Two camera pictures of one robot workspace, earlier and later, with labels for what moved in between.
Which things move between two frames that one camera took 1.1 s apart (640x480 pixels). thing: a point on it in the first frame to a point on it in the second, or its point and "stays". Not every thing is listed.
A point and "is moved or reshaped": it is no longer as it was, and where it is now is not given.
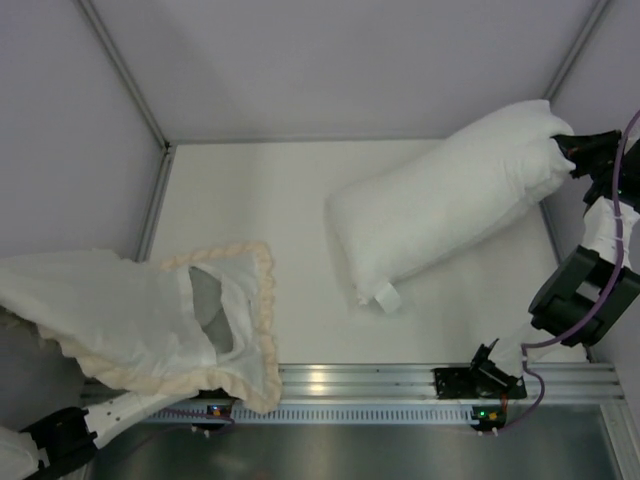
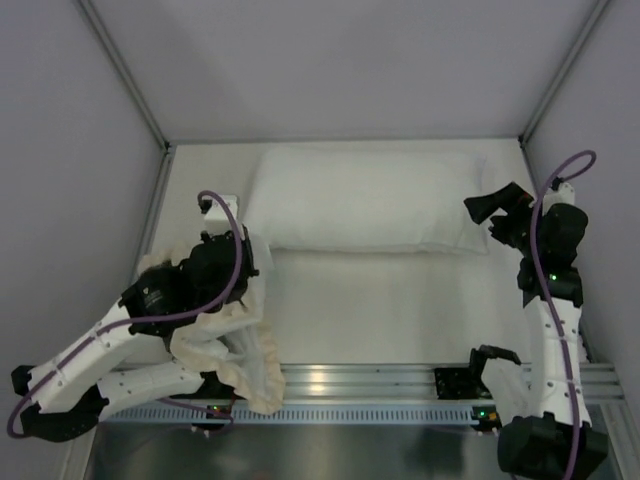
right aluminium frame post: [599, 10] stays
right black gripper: [590, 155] to [507, 220]
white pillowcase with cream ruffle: [203, 322] is moved or reshaped
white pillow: [400, 228] to [386, 200]
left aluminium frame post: [138, 91] stays
